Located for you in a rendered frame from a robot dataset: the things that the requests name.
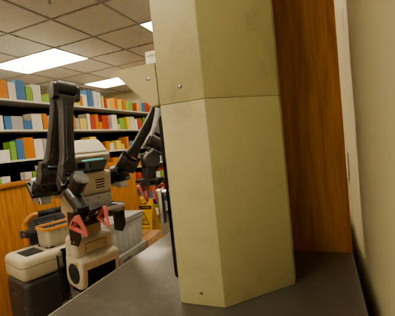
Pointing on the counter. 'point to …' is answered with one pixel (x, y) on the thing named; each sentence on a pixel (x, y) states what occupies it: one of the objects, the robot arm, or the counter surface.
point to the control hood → (142, 82)
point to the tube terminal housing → (224, 148)
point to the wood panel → (313, 125)
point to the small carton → (150, 57)
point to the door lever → (161, 205)
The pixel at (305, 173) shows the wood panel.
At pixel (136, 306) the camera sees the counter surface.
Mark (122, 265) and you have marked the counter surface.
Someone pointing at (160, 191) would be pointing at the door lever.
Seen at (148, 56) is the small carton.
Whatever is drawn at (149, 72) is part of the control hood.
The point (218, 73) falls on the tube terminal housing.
